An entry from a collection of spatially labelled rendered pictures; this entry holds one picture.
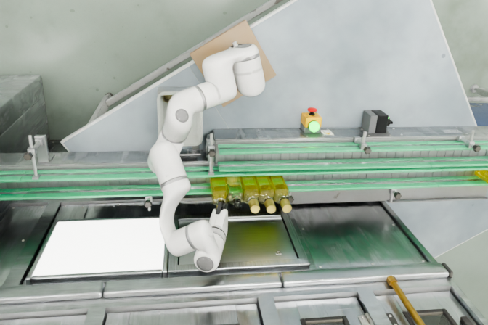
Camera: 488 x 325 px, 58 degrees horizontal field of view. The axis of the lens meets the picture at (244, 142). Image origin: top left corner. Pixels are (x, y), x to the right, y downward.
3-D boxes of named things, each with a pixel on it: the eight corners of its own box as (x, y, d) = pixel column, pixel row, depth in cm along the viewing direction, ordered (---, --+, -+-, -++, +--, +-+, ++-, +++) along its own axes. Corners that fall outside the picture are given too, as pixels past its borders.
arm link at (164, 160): (213, 165, 130) (203, 177, 144) (189, 101, 134) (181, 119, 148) (161, 182, 124) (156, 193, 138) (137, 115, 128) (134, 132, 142)
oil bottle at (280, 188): (265, 180, 182) (275, 206, 162) (265, 167, 180) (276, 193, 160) (278, 179, 182) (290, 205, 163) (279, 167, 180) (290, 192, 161)
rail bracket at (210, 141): (206, 166, 175) (208, 180, 164) (206, 127, 169) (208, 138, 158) (213, 166, 176) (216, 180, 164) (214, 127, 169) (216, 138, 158)
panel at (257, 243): (55, 225, 166) (25, 286, 135) (54, 219, 165) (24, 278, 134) (287, 217, 178) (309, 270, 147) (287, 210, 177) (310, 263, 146)
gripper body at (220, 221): (224, 254, 138) (230, 233, 148) (225, 226, 134) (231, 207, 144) (201, 251, 139) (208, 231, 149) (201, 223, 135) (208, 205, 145)
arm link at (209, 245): (173, 238, 123) (201, 225, 120) (182, 218, 133) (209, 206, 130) (200, 278, 127) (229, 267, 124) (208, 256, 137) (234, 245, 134)
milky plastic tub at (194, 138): (159, 138, 182) (158, 146, 174) (157, 86, 174) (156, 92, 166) (201, 138, 184) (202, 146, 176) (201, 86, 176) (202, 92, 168)
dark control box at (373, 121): (360, 126, 193) (367, 133, 185) (363, 109, 190) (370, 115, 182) (378, 126, 194) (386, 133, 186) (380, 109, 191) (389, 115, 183)
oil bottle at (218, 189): (209, 181, 179) (213, 208, 159) (209, 169, 176) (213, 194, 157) (223, 181, 179) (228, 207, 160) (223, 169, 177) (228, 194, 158)
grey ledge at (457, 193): (277, 194, 196) (282, 207, 186) (279, 176, 193) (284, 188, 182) (472, 188, 209) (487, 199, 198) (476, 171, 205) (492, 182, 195)
